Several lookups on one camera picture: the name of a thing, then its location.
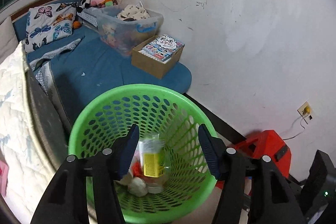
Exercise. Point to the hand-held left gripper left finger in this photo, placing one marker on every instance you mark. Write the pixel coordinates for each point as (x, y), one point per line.
(128, 153)

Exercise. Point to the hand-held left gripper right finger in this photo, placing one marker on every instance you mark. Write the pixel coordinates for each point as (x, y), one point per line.
(208, 153)

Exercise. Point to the clear bottle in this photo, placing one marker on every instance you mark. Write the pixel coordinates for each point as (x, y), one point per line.
(151, 163)

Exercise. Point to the white pink wrapper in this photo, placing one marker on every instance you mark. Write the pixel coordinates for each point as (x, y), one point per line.
(136, 186)

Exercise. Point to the green plastic basket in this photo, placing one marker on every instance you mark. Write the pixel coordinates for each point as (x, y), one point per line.
(168, 113)

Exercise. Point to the red plastic stool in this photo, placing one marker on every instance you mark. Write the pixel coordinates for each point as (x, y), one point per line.
(267, 142)

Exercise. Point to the blue sofa cushion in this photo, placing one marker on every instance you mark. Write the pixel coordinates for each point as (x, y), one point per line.
(105, 66)

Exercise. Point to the cardboard box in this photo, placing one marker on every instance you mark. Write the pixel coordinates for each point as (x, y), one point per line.
(155, 66)

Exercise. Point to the stack of colourful books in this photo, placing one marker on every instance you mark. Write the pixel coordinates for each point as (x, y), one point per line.
(164, 48)

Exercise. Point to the white quilted blanket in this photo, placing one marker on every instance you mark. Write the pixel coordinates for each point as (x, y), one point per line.
(18, 113)

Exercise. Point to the clear plastic storage box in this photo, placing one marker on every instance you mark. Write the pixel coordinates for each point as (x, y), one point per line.
(123, 32)

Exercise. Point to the grey knit blanket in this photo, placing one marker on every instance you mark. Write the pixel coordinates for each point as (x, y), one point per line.
(50, 56)

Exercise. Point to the orange ball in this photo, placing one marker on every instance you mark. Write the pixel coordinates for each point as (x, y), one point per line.
(76, 24)

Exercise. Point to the patterned cloth in box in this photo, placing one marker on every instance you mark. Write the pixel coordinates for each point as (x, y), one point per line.
(134, 12)

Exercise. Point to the patterned flat box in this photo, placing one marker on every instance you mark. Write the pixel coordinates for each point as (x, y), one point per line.
(89, 16)

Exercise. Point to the large butterfly print pillow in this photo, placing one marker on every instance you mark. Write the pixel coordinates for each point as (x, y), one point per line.
(50, 24)

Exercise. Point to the pink plush toy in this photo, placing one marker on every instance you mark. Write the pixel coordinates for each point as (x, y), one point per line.
(96, 0)

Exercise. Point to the grey pillow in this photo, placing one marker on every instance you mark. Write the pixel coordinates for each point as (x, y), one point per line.
(8, 37)

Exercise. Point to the wall socket yellow plug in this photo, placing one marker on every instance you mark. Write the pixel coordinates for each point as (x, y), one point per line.
(305, 111)

